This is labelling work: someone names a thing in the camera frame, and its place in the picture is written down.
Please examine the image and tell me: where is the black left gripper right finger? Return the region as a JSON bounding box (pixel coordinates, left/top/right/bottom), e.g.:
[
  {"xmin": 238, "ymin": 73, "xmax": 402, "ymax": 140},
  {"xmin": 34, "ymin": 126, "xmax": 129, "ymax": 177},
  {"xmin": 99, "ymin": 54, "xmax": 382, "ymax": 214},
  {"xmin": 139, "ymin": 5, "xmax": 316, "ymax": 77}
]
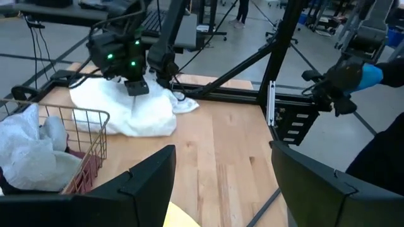
[{"xmin": 270, "ymin": 140, "xmax": 404, "ymax": 227}]

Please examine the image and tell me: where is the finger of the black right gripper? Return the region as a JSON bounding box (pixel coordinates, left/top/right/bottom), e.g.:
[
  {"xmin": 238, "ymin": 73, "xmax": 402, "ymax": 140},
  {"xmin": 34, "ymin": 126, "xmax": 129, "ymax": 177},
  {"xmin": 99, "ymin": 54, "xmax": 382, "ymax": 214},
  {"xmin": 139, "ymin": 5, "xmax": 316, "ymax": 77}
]
[{"xmin": 123, "ymin": 78, "xmax": 150, "ymax": 97}]

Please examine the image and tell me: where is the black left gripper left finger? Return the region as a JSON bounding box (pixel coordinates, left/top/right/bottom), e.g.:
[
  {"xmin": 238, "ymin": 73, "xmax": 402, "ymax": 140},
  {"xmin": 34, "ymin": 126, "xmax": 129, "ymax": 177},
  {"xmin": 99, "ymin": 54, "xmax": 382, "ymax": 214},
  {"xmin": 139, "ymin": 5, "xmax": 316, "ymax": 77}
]
[{"xmin": 88, "ymin": 144, "xmax": 177, "ymax": 227}]

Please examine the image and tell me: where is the white cloth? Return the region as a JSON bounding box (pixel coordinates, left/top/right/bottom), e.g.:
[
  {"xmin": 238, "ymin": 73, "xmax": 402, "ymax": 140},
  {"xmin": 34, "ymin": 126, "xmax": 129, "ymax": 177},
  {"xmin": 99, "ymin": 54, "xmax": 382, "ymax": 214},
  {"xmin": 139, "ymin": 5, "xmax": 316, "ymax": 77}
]
[{"xmin": 68, "ymin": 71, "xmax": 201, "ymax": 138}]

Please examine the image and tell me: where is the yellow cloth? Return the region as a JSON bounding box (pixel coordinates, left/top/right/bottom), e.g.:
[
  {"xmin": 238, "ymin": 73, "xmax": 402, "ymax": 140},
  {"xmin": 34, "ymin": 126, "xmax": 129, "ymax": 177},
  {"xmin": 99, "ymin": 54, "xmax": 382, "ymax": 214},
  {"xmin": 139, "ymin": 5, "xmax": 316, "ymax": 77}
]
[{"xmin": 162, "ymin": 201, "xmax": 202, "ymax": 227}]

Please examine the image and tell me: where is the smooth light grey cloth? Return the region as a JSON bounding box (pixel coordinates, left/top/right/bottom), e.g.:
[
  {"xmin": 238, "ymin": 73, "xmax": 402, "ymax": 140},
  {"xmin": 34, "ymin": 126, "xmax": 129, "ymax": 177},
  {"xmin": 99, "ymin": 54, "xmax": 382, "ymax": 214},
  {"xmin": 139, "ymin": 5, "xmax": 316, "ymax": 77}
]
[{"xmin": 40, "ymin": 115, "xmax": 82, "ymax": 192}]

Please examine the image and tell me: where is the light grey textured cloth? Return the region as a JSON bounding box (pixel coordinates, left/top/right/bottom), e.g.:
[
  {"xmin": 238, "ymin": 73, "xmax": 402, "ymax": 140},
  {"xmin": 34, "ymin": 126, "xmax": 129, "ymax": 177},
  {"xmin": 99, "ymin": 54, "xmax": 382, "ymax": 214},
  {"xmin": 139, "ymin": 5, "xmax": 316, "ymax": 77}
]
[{"xmin": 0, "ymin": 103, "xmax": 58, "ymax": 191}]

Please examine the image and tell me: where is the black keyboard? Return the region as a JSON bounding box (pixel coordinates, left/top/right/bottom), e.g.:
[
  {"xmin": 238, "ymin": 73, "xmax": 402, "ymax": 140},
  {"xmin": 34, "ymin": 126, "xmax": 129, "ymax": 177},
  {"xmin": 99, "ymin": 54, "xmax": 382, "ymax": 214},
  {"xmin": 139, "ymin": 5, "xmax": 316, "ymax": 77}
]
[{"xmin": 141, "ymin": 9, "xmax": 169, "ymax": 38}]

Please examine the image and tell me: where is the black power strip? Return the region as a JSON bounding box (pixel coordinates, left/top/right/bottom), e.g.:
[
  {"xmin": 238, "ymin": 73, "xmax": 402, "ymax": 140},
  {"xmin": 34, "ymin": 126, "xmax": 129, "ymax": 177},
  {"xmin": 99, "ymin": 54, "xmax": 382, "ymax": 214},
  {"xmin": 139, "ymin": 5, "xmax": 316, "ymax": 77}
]
[{"xmin": 49, "ymin": 69, "xmax": 105, "ymax": 82}]

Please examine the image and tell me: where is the grey desk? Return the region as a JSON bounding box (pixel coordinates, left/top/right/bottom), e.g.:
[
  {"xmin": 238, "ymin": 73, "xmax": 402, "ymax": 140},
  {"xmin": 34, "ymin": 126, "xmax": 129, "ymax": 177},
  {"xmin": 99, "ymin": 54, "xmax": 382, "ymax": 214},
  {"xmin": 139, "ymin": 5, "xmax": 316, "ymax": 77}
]
[{"xmin": 0, "ymin": 0, "xmax": 199, "ymax": 51}]

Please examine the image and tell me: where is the person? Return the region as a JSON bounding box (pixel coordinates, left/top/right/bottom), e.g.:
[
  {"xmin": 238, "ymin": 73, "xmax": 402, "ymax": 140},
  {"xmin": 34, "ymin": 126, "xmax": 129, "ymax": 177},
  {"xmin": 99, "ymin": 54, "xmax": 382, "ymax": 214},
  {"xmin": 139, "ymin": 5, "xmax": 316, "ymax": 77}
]
[
  {"xmin": 231, "ymin": 0, "xmax": 251, "ymax": 30},
  {"xmin": 345, "ymin": 58, "xmax": 404, "ymax": 197}
]

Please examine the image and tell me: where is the person's right hand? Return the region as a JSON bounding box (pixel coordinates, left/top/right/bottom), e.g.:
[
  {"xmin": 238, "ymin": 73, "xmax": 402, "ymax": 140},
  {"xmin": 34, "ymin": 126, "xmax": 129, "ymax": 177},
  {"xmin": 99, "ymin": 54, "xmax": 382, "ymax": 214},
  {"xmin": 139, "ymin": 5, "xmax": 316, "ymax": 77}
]
[{"xmin": 345, "ymin": 62, "xmax": 385, "ymax": 95}]

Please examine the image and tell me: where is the grey equipment stand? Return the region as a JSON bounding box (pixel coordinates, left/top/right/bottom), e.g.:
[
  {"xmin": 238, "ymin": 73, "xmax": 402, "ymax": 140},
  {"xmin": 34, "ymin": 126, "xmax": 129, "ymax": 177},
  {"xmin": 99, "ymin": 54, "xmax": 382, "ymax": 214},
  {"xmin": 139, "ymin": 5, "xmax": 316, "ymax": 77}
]
[{"xmin": 333, "ymin": 0, "xmax": 396, "ymax": 64}]

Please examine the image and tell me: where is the blue plastic bin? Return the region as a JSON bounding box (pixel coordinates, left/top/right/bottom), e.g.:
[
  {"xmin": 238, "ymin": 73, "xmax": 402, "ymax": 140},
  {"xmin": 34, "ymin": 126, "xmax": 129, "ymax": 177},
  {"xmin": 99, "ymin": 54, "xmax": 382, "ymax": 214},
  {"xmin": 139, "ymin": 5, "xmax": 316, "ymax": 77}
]
[{"xmin": 386, "ymin": 26, "xmax": 404, "ymax": 49}]

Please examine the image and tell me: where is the gold wire basket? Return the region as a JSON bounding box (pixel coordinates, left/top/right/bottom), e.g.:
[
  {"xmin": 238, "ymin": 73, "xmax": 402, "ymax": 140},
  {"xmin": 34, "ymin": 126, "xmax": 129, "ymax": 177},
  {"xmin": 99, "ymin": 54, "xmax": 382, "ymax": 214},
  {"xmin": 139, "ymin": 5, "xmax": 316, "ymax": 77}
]
[{"xmin": 0, "ymin": 98, "xmax": 111, "ymax": 195}]

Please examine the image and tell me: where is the black desk cable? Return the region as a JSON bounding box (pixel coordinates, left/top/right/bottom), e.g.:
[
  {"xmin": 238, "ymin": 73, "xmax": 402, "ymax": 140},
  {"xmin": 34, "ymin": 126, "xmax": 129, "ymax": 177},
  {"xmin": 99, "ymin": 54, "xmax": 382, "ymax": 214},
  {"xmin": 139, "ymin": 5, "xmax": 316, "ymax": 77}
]
[{"xmin": 23, "ymin": 15, "xmax": 57, "ymax": 91}]

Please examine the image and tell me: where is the black metal rig frame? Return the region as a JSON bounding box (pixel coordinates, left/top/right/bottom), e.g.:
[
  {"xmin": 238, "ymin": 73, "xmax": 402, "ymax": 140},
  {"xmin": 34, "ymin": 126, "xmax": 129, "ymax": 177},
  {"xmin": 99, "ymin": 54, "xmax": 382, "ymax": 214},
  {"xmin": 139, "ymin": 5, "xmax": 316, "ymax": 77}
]
[{"xmin": 11, "ymin": 0, "xmax": 320, "ymax": 146}]

